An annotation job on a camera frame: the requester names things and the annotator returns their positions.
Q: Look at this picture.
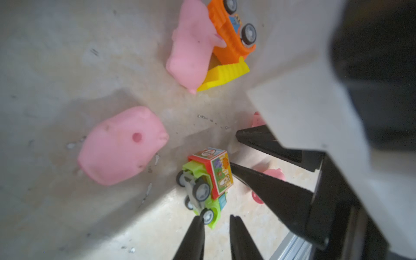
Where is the pink pig toy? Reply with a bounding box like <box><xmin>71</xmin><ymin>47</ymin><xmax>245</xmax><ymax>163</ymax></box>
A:
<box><xmin>251</xmin><ymin>168</ymin><xmax>287</xmax><ymax>205</ymax></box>
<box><xmin>251</xmin><ymin>112</ymin><xmax>266</xmax><ymax>127</ymax></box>
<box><xmin>78</xmin><ymin>106</ymin><xmax>169</xmax><ymax>186</ymax></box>
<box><xmin>166</xmin><ymin>0</ymin><xmax>227</xmax><ymax>94</ymax></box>

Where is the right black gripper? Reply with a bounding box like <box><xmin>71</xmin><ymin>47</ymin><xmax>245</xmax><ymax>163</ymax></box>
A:
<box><xmin>231</xmin><ymin>125</ymin><xmax>389</xmax><ymax>260</ymax></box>

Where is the green truck picture box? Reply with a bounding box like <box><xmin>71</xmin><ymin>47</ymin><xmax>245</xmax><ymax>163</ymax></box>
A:
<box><xmin>176</xmin><ymin>147</ymin><xmax>234</xmax><ymax>229</ymax></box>

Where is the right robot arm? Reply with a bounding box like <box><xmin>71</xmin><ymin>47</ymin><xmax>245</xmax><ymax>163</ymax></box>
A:
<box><xmin>236</xmin><ymin>1</ymin><xmax>416</xmax><ymax>260</ymax></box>

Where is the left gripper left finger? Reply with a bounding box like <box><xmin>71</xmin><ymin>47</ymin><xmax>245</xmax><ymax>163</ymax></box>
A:
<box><xmin>173</xmin><ymin>216</ymin><xmax>205</xmax><ymax>260</ymax></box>

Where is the orange yellow dump truck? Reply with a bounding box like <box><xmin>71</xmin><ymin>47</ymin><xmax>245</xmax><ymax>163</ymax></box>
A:
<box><xmin>197</xmin><ymin>0</ymin><xmax>257</xmax><ymax>92</ymax></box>

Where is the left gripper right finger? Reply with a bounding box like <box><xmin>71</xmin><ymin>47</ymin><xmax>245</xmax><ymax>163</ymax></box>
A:
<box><xmin>230</xmin><ymin>215</ymin><xmax>263</xmax><ymax>260</ymax></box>

